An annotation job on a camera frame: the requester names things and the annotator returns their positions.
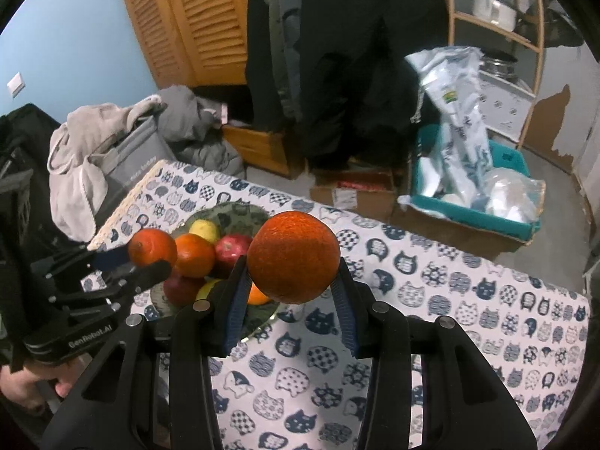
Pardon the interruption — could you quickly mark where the beige fleece blanket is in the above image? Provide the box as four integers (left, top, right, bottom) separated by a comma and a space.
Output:
47, 94, 163, 241

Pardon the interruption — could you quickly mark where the grey padded jacket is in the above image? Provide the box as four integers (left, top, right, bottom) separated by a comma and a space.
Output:
157, 85, 245, 180

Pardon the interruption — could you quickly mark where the cat print tablecloth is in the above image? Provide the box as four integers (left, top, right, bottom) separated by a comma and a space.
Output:
82, 159, 591, 450

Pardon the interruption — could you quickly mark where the green glass plate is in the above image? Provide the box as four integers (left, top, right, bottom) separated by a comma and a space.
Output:
150, 201, 281, 339

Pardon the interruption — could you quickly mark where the wooden shelf rack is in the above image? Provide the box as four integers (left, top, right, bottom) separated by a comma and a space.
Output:
443, 0, 552, 152

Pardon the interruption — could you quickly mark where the black coat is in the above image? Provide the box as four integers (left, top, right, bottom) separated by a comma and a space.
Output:
300, 0, 452, 170

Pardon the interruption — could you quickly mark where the white patterned drawer box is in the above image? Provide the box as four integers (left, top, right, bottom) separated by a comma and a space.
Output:
477, 72, 536, 144

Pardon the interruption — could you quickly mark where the teal plastic crate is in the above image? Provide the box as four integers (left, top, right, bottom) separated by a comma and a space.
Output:
409, 123, 543, 241

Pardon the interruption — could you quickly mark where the white patterned plastic bag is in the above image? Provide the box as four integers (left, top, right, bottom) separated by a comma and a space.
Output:
404, 46, 494, 208

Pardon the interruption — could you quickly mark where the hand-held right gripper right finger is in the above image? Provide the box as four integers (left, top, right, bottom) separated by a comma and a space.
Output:
329, 257, 536, 450

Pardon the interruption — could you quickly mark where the grey fabric bag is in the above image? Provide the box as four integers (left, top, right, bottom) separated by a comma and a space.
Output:
91, 117, 166, 227

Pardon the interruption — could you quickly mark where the person's left hand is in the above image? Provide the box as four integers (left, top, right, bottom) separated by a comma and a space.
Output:
0, 360, 84, 405

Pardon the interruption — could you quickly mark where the black bag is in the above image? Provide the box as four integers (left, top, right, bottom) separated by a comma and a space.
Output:
0, 102, 95, 362

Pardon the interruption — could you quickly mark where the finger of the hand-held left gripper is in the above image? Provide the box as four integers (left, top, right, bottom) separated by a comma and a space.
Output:
29, 243, 133, 285
46, 259, 173, 306

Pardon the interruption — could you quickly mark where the dark coat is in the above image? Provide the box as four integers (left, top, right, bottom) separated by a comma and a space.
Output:
244, 0, 278, 128

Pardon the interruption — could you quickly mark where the small tangerine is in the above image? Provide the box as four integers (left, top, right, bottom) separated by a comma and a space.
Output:
246, 283, 273, 306
127, 229, 179, 268

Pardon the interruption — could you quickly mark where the cardboard box on floor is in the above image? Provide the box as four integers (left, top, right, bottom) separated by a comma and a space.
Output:
308, 168, 400, 222

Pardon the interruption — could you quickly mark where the steel pot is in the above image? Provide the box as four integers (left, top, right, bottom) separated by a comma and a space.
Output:
479, 51, 519, 79

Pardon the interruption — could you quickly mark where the wooden louvered wardrobe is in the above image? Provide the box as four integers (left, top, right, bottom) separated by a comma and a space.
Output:
112, 0, 251, 87

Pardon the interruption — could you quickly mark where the large reddish orange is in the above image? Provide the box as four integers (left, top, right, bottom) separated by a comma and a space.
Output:
174, 233, 216, 278

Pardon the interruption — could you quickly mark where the dark red apple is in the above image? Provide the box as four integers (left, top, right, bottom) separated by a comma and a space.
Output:
162, 274, 207, 308

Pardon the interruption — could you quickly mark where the wooden drawer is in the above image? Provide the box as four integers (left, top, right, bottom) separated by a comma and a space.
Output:
220, 124, 294, 180

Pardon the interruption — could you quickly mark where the white pot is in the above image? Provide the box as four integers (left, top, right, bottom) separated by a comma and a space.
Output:
470, 0, 522, 30

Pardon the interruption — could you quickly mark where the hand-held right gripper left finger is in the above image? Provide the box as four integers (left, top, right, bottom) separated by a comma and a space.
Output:
41, 254, 252, 450

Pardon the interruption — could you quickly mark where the clear plastic bag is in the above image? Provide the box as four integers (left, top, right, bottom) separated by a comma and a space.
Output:
482, 165, 548, 224

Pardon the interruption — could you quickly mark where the plain cardboard box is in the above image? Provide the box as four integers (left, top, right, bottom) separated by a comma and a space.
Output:
390, 186, 538, 248

